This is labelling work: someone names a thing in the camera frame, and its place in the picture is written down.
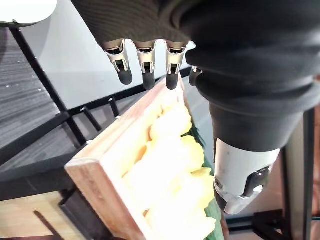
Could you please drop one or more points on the yellow napa cabbage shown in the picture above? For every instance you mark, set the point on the yellow napa cabbage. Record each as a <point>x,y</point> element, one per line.
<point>172,120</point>
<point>180,225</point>
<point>185,155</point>
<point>175,190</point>

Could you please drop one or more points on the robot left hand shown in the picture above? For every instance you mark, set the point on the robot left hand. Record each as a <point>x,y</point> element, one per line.
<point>245,50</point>

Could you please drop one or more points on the light wooden shelf board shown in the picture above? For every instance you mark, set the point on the light wooden shelf board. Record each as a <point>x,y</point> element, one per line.
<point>17,217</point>

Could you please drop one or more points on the white rounded cover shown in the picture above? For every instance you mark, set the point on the white rounded cover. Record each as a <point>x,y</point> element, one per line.
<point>25,10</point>

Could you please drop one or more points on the black metal rack frame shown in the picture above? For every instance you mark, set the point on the black metal rack frame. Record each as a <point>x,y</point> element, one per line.
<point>65,116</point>

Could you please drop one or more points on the wooden crate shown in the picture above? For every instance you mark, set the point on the wooden crate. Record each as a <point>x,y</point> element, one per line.
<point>100,187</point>

